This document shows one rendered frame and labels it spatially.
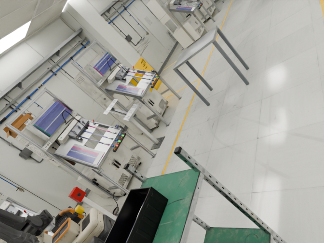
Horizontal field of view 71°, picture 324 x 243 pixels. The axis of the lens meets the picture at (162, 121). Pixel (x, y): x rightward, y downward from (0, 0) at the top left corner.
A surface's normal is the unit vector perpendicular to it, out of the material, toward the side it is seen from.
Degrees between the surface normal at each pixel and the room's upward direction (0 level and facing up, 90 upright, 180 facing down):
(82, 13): 90
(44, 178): 90
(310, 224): 0
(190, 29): 90
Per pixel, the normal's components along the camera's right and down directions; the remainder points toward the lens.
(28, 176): 0.64, -0.30
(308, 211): -0.69, -0.63
